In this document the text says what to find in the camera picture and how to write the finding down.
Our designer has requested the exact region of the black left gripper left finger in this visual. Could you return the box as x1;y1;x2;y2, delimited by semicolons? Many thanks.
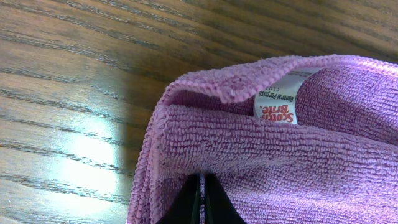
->
157;174;201;224

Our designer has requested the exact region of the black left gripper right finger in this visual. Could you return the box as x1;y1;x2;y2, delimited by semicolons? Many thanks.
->
205;174;246;224

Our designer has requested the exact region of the purple microfiber cloth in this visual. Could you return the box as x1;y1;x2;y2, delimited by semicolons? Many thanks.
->
126;55;397;223

